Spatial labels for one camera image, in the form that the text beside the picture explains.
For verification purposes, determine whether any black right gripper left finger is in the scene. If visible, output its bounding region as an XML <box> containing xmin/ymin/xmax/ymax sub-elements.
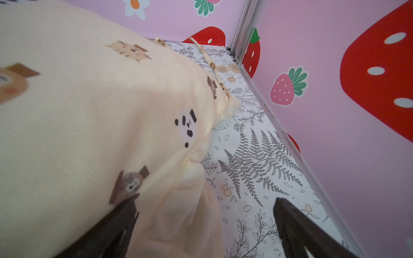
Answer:
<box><xmin>56</xmin><ymin>194</ymin><xmax>139</xmax><ymax>258</ymax></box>

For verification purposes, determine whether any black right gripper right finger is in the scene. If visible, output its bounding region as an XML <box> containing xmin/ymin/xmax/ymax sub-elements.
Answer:
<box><xmin>273</xmin><ymin>198</ymin><xmax>355</xmax><ymax>258</ymax></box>

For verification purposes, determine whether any cream animal print pillow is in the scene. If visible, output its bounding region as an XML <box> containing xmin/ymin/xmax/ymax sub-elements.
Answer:
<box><xmin>1</xmin><ymin>1</ymin><xmax>239</xmax><ymax>258</ymax></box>

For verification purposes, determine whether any fern print bed sheet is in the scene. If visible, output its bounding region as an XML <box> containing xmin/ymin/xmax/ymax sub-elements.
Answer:
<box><xmin>162</xmin><ymin>40</ymin><xmax>364</xmax><ymax>258</ymax></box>

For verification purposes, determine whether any aluminium right corner post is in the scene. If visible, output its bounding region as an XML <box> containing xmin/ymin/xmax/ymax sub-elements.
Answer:
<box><xmin>230</xmin><ymin>0</ymin><xmax>267</xmax><ymax>64</ymax></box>

